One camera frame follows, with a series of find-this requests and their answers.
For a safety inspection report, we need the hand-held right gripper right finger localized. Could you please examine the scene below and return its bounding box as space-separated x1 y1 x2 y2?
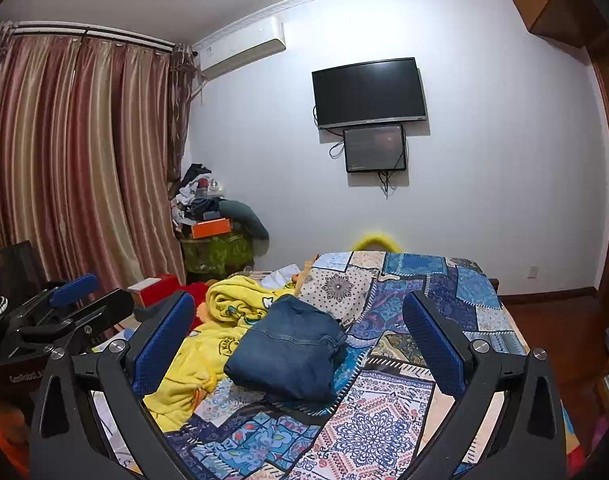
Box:
402 290 568 480

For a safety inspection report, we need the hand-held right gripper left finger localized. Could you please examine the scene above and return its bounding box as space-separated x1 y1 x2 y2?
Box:
29 290 198 480

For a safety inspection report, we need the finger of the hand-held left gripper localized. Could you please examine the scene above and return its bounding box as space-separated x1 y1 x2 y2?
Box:
14 274 100 321
22 288 134 348

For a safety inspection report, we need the blue denim jacket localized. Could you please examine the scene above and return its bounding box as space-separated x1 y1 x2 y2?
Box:
223 294 349 402

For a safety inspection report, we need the pile of mixed clothes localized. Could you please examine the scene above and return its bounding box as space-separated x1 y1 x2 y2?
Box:
170 162 235 226

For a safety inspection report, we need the red and white box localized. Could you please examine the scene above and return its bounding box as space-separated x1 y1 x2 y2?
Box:
127 274 180 308

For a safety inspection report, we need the red plush toy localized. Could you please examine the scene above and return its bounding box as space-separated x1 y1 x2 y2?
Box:
177 282 210 333

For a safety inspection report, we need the person's orange clothing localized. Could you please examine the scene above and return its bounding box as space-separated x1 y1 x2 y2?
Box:
0 394 32 480

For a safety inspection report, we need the yellow cartoon print blanket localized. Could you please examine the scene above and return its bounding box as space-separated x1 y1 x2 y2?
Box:
144 275 305 433

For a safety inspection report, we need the blue patchwork bedspread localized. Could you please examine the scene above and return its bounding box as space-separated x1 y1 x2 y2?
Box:
92 250 570 480

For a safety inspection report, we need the yellow plush toy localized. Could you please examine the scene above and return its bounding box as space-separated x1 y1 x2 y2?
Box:
351 231 401 255

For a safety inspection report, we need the striped brown curtain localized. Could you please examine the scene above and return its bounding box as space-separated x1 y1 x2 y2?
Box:
0 22 205 286

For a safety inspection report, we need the orange box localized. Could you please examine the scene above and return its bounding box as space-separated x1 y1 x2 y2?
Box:
191 217 232 240

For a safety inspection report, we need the grey green pillow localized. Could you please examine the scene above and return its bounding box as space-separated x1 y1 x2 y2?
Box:
217 200 270 241

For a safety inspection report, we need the white air conditioner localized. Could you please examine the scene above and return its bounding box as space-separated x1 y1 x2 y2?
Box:
192 16 288 81

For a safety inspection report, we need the small black wall monitor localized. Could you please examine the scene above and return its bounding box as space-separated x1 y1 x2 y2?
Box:
343 124 408 174

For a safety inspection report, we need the curtain rail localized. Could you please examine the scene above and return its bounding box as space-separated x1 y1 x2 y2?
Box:
0 19 178 53

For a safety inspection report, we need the black wall television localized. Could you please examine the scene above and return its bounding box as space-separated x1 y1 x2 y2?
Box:
312 57 429 131

